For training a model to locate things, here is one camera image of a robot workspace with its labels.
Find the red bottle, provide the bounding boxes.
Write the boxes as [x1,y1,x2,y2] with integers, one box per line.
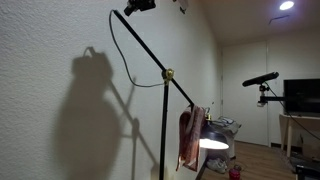
[228,165,242,180]

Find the black stand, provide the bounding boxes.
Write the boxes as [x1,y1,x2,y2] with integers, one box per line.
[294,160,320,180]

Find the round ceiling light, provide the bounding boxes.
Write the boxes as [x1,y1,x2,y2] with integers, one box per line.
[279,0,295,11]

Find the braided lamp cord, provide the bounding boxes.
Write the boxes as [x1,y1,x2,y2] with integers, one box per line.
[108,10,165,89]

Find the black television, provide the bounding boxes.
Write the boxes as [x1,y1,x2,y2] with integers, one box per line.
[283,78,320,117]

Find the white shoes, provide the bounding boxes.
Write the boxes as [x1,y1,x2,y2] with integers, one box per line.
[206,157,229,174]

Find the grey bag pile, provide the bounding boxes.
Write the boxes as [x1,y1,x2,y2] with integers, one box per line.
[213,116,242,161]

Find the wooden table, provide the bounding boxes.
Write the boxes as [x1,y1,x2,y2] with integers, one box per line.
[279,113,320,158]

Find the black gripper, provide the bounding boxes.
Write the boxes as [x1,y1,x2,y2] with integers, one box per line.
[123,0,157,17]

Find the red patterned cloth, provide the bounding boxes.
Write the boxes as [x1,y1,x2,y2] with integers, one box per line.
[175,105,207,173]

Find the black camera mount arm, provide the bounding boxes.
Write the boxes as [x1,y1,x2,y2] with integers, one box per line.
[256,83,288,108]

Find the black stereo camera bar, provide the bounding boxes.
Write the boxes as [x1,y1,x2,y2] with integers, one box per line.
[242,71,280,88]

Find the black floor lamp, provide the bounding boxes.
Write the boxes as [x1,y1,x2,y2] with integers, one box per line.
[111,9,230,180]

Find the black camera cable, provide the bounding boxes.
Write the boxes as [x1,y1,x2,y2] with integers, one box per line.
[266,83,320,141]

